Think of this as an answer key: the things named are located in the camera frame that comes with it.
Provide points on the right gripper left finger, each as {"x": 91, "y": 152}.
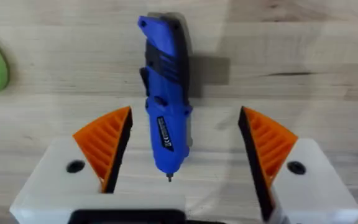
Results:
{"x": 98, "y": 149}

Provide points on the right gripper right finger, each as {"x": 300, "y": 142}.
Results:
{"x": 278, "y": 161}

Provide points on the blue electric screwdriver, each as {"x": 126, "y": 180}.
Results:
{"x": 167, "y": 93}

